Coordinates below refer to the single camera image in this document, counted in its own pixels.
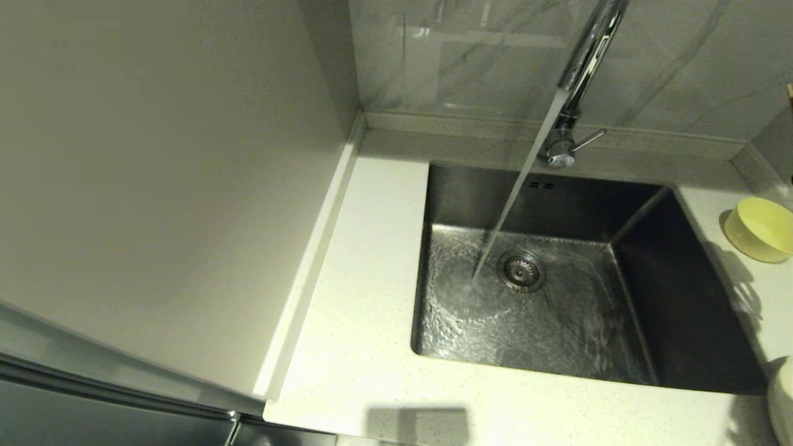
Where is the chrome kitchen faucet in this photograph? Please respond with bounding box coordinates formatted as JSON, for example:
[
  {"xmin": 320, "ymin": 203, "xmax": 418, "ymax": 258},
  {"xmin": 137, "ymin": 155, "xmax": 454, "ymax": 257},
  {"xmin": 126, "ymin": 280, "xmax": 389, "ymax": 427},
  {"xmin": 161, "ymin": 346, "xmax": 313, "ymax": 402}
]
[{"xmin": 538, "ymin": 0, "xmax": 631, "ymax": 169}]

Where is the yellow plastic bowl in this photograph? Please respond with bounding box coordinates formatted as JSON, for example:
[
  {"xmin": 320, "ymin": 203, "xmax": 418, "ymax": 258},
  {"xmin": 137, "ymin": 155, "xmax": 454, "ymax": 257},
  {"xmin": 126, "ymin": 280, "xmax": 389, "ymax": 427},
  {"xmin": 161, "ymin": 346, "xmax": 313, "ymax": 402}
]
[{"xmin": 723, "ymin": 197, "xmax": 793, "ymax": 264}]

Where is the stainless steel sink basin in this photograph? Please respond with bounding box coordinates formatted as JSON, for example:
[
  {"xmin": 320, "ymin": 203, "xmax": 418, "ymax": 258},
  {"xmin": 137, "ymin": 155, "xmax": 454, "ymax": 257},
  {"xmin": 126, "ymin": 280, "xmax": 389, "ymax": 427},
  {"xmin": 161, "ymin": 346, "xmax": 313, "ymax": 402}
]
[{"xmin": 410, "ymin": 161, "xmax": 768, "ymax": 396}]

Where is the round metal drain strainer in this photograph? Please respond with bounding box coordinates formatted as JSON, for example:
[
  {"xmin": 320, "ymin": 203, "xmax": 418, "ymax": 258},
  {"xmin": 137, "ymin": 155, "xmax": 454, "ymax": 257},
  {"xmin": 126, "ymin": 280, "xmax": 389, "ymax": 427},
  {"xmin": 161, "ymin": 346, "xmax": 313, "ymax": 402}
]
[{"xmin": 497, "ymin": 250, "xmax": 548, "ymax": 293}]

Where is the grey tall cabinet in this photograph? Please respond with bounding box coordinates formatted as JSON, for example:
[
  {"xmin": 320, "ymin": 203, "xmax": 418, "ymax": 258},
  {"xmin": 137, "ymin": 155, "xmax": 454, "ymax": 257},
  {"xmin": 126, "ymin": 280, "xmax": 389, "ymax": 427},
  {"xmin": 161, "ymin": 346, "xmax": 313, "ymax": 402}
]
[{"xmin": 0, "ymin": 0, "xmax": 366, "ymax": 446}]

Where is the cream white round plate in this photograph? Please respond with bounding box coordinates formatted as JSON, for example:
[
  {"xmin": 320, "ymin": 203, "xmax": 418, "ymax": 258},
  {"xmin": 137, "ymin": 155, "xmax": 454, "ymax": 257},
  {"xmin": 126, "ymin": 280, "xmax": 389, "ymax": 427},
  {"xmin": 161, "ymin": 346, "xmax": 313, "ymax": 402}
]
[{"xmin": 767, "ymin": 356, "xmax": 793, "ymax": 446}]

